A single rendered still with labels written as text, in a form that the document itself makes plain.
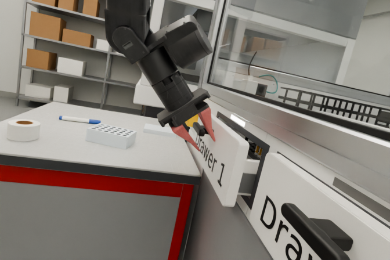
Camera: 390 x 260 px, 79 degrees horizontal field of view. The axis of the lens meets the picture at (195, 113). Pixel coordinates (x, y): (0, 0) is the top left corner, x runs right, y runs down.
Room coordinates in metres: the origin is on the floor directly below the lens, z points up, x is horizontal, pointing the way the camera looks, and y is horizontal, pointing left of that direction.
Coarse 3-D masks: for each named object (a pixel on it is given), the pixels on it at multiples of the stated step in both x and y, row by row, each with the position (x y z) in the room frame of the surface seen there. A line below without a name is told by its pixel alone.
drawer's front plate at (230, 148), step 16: (224, 128) 0.43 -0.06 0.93; (208, 144) 0.49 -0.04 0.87; (224, 144) 0.41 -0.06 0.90; (240, 144) 0.35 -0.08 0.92; (224, 160) 0.39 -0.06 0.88; (240, 160) 0.35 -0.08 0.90; (208, 176) 0.45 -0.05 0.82; (224, 176) 0.37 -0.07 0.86; (240, 176) 0.35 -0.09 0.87; (224, 192) 0.36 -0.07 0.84
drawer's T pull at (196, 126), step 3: (195, 123) 0.50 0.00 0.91; (195, 126) 0.49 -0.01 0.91; (198, 126) 0.48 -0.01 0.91; (201, 126) 0.49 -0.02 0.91; (195, 129) 0.48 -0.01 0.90; (198, 129) 0.46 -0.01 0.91; (201, 129) 0.45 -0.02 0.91; (204, 129) 0.47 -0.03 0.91; (213, 129) 0.48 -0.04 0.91; (198, 132) 0.45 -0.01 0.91; (201, 132) 0.45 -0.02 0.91; (204, 132) 0.45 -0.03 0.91; (207, 132) 0.47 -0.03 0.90; (198, 135) 0.45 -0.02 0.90; (201, 135) 0.45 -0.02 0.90
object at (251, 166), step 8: (232, 128) 0.62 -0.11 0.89; (248, 160) 0.38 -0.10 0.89; (256, 160) 0.38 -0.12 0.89; (248, 168) 0.37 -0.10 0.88; (256, 168) 0.38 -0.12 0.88; (248, 176) 0.37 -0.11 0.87; (240, 184) 0.37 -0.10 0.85; (248, 184) 0.37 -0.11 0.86; (240, 192) 0.37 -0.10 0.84; (248, 192) 0.37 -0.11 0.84
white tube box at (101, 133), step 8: (88, 128) 0.67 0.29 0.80; (96, 128) 0.69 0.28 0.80; (104, 128) 0.70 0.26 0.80; (112, 128) 0.72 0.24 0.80; (120, 128) 0.74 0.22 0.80; (88, 136) 0.67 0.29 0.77; (96, 136) 0.67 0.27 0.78; (104, 136) 0.66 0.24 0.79; (112, 136) 0.66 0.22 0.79; (120, 136) 0.66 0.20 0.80; (128, 136) 0.67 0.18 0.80; (104, 144) 0.66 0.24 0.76; (112, 144) 0.66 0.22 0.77; (120, 144) 0.66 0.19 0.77; (128, 144) 0.68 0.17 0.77
